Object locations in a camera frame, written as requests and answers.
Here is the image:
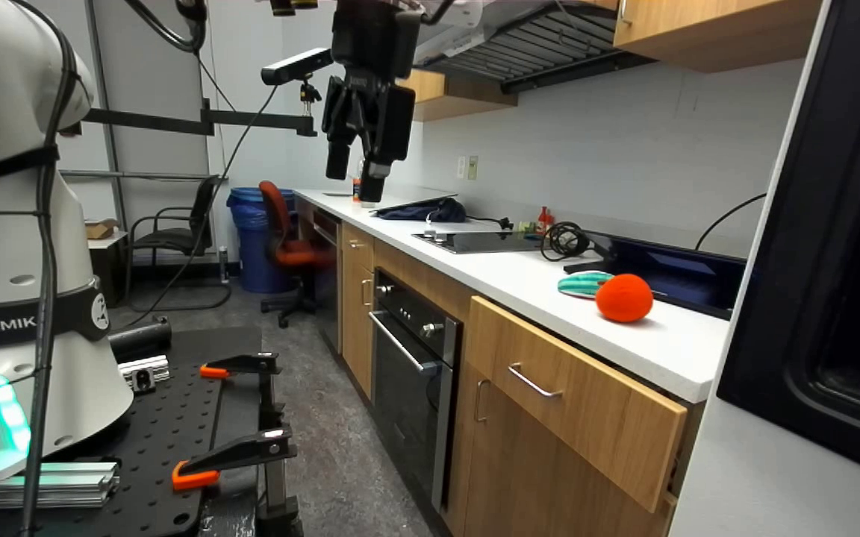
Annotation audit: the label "dark folded cloth bag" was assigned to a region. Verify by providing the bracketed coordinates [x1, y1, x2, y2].
[373, 195, 470, 223]

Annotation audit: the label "thin black power cable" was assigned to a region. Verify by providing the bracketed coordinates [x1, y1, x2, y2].
[688, 187, 771, 253]

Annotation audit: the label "aluminium extrusion rail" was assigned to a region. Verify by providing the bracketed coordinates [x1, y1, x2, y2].
[0, 456, 123, 513]

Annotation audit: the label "wooden upper cabinet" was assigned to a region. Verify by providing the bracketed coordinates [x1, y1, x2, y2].
[609, 0, 826, 76]

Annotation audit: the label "orange plush toy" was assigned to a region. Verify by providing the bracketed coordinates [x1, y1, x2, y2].
[594, 272, 656, 328]

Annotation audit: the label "white wall outlet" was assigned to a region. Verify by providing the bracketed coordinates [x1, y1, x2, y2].
[451, 153, 482, 186]

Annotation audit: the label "black headphones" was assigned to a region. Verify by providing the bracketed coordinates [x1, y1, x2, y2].
[533, 219, 620, 277]

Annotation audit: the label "black perforated work table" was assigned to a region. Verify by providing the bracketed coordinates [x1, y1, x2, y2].
[0, 326, 290, 537]

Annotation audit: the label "stainless steel range hood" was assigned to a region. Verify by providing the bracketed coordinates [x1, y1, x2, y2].
[409, 0, 653, 99]

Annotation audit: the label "black stereo camera bar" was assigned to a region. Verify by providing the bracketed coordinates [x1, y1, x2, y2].
[257, 44, 339, 89]

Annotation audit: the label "black metal boom bar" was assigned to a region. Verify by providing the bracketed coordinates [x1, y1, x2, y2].
[55, 102, 320, 140]

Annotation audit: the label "small wooden wall cabinet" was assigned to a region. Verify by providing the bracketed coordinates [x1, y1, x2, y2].
[396, 65, 512, 126]

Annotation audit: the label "silver drawer handle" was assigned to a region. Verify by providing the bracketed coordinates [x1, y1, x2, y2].
[505, 359, 568, 405]

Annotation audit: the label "black armchair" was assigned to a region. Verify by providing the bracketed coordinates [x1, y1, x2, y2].
[127, 173, 229, 293]

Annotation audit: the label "black built-in oven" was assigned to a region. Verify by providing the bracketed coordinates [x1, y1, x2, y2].
[366, 267, 465, 517]

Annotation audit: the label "orange office chair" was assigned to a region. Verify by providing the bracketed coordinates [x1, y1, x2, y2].
[254, 177, 339, 332]

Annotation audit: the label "thick black gripper cable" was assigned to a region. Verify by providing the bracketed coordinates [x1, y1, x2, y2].
[123, 0, 211, 58]

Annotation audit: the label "small dark side table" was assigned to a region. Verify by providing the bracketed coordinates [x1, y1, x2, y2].
[79, 216, 133, 311]

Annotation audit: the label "silver oven handle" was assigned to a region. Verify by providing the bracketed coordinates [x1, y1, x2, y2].
[364, 308, 447, 380]

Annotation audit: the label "small red green toy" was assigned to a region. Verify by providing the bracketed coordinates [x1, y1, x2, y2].
[530, 202, 557, 240]

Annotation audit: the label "wooden front drawer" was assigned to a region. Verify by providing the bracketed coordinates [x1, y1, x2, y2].
[459, 293, 693, 517]

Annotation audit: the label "narrow wooden cabinet door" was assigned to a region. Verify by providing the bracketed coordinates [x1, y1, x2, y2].
[333, 220, 378, 404]

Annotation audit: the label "orange handled bar clamp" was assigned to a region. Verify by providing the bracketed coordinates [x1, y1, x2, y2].
[167, 426, 296, 498]
[194, 346, 282, 389]

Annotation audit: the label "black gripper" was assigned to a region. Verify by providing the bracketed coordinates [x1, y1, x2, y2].
[320, 0, 423, 207]

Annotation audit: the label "black box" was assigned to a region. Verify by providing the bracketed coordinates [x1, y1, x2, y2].
[103, 317, 175, 363]

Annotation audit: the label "silver cabinet door handle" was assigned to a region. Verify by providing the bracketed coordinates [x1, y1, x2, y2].
[470, 375, 494, 431]

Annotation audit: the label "grey refrigerator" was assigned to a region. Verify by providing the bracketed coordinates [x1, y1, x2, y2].
[665, 0, 860, 537]

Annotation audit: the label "blue trash bin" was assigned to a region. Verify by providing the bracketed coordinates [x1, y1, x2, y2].
[224, 186, 291, 298]

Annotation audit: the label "small white device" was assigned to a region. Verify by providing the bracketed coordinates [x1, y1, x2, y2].
[114, 353, 175, 396]

